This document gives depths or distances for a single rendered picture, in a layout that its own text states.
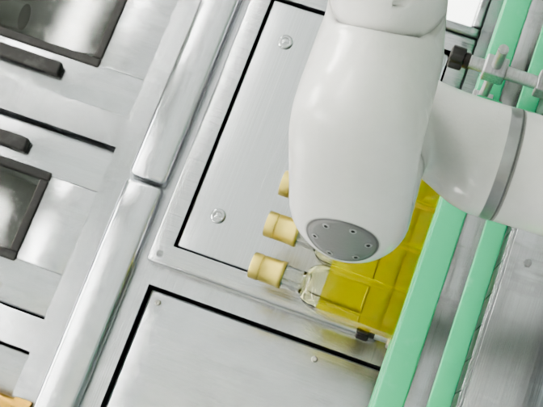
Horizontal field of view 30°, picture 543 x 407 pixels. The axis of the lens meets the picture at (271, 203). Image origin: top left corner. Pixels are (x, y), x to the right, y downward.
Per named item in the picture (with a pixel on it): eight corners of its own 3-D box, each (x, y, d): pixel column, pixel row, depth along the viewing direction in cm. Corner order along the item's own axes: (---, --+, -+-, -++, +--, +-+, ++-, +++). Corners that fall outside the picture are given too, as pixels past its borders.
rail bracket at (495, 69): (536, 108, 128) (442, 77, 130) (569, 56, 112) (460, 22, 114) (530, 129, 128) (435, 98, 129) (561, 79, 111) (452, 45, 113)
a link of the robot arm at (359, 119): (473, -81, 70) (429, 86, 61) (434, 138, 90) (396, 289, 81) (341, -103, 72) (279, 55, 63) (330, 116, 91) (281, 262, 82)
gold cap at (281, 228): (293, 245, 128) (260, 233, 128) (295, 249, 131) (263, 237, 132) (302, 219, 128) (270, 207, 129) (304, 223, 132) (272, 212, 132)
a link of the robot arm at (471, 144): (533, 77, 83) (344, 25, 84) (509, 204, 75) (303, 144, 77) (500, 148, 91) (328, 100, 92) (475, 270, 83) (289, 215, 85)
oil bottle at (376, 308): (467, 321, 129) (309, 266, 132) (474, 314, 123) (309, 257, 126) (454, 362, 128) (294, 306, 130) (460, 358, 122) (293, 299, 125)
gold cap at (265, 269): (288, 266, 131) (257, 254, 131) (288, 259, 127) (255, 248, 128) (279, 291, 130) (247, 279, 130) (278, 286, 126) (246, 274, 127)
